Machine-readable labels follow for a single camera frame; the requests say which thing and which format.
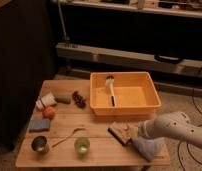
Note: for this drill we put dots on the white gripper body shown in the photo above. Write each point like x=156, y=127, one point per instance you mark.
x=144, y=129

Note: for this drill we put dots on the blue grey towel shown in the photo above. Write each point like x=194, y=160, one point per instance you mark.
x=147, y=148

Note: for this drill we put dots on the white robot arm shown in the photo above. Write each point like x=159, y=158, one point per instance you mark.
x=175, y=125

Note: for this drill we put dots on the brown wooden block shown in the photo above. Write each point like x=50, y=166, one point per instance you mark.
x=121, y=134

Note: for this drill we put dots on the orange plastic bin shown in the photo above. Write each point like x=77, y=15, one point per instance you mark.
x=135, y=94

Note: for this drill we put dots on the white dish brush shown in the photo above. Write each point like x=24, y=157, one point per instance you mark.
x=109, y=82

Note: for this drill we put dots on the green plastic cup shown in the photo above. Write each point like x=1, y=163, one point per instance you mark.
x=82, y=145

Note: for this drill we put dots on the grey metal beam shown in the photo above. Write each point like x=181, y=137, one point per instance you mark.
x=128, y=59

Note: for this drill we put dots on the dark grape bunch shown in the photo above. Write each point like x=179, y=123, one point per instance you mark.
x=78, y=99

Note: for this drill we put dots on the green pickle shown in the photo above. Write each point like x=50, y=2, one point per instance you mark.
x=63, y=100

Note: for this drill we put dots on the orange fruit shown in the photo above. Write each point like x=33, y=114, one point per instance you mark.
x=48, y=112

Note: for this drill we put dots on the blue sponge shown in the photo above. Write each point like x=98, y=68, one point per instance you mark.
x=39, y=125

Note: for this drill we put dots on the metal cup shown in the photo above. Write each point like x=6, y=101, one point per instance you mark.
x=40, y=145

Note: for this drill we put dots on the metal pole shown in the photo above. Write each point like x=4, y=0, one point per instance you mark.
x=66, y=38

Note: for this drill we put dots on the upper shelf board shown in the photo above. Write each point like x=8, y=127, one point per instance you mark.
x=148, y=7

